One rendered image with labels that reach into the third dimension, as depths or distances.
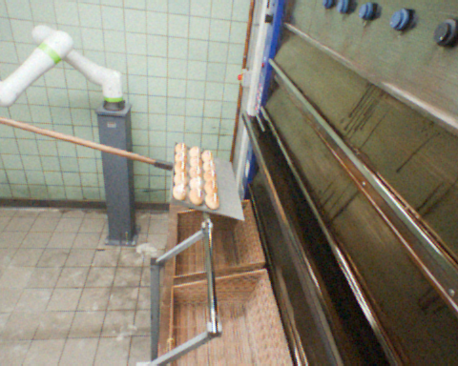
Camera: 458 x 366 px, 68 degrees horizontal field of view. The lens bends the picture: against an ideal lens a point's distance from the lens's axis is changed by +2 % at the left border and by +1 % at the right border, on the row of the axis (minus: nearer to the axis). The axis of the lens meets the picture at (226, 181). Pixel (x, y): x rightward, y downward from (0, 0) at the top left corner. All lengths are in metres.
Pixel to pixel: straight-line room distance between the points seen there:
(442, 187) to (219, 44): 2.24
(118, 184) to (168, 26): 1.24
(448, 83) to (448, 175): 0.18
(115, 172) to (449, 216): 2.29
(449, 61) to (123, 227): 2.60
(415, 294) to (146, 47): 2.41
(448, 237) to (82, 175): 3.00
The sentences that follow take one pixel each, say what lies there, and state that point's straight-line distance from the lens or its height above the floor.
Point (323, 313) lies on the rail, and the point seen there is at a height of 1.44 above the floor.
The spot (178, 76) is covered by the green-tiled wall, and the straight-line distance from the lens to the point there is 2.81.
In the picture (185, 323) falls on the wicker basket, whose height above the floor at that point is 0.59.
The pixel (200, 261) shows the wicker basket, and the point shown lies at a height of 0.59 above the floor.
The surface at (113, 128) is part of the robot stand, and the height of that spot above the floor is 1.08.
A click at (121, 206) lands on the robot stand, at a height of 0.40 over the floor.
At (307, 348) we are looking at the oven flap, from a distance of 1.37.
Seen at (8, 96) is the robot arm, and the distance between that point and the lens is 2.09.
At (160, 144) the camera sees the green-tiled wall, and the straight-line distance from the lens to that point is 3.03.
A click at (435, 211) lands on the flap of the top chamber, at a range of 0.74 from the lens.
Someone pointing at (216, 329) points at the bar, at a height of 1.17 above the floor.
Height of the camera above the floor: 2.10
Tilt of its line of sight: 32 degrees down
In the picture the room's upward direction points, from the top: 8 degrees clockwise
